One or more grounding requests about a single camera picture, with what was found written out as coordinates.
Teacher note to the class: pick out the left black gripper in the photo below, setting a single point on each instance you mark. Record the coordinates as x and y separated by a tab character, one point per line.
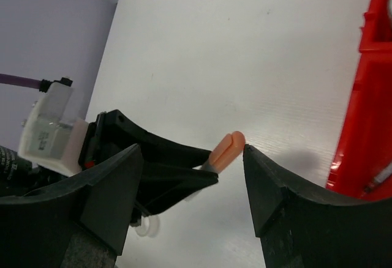
161	186

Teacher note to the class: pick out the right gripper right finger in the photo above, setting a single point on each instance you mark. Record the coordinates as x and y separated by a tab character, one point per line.
301	224

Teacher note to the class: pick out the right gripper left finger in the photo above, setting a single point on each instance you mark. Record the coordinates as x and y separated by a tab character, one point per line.
81	221

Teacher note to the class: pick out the small clear tape roll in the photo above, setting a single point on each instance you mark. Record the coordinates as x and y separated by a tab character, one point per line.
148	227

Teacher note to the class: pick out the orange grey highlighter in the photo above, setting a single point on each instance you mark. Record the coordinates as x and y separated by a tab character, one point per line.
230	147

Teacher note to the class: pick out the red compartment bin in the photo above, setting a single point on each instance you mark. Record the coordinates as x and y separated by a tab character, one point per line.
364	147

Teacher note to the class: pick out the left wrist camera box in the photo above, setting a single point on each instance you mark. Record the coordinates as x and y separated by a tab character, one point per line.
54	132

